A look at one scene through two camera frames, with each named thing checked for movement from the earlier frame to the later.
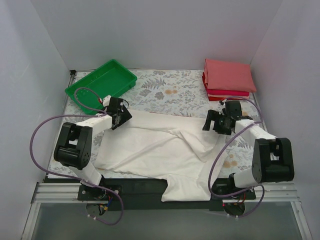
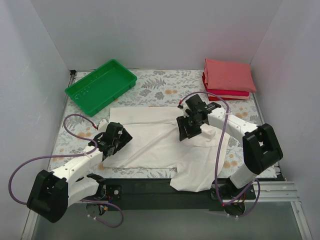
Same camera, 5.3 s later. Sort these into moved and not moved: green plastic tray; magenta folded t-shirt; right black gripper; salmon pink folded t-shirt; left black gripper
Moved: right black gripper; left black gripper
Not moved: salmon pink folded t-shirt; green plastic tray; magenta folded t-shirt
